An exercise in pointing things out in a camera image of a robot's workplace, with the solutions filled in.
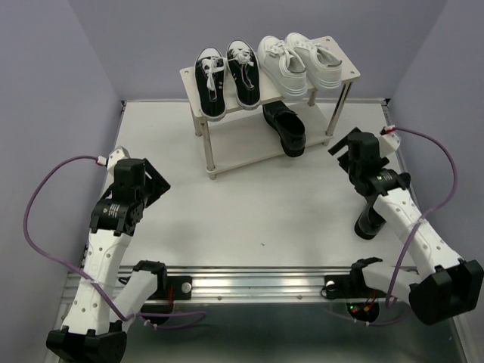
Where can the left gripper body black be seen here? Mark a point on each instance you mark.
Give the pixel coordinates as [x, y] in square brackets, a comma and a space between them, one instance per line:
[154, 187]

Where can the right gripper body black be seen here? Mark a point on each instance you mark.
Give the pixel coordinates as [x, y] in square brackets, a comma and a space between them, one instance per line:
[353, 172]

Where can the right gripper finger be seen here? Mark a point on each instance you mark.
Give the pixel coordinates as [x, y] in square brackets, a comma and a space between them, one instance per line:
[343, 142]
[344, 161]

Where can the black leather loafer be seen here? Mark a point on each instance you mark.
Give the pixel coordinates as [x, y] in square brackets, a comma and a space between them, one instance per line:
[288, 125]
[369, 223]

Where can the white sneaker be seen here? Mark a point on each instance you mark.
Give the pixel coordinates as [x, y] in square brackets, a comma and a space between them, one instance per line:
[323, 68]
[283, 66]

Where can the black canvas sneaker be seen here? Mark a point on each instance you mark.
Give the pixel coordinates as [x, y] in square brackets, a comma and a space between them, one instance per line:
[244, 69]
[209, 72]

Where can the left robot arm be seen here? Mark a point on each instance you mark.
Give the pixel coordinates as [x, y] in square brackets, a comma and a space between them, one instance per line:
[95, 328]

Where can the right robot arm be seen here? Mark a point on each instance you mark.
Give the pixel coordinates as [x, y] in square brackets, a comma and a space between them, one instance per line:
[429, 276]

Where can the beige two-tier shoe shelf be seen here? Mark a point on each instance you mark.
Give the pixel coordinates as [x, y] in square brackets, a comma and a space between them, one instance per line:
[246, 138]

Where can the white sneaker on shelf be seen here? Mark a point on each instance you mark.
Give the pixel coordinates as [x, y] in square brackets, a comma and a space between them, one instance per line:
[323, 68]

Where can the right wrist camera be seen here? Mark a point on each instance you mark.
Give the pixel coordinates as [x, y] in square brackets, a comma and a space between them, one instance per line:
[389, 141]

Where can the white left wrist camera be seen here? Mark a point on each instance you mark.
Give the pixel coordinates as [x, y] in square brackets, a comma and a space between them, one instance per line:
[120, 153]

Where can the aluminium mounting rail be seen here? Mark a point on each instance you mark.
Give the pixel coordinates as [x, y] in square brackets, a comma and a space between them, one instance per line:
[260, 285]

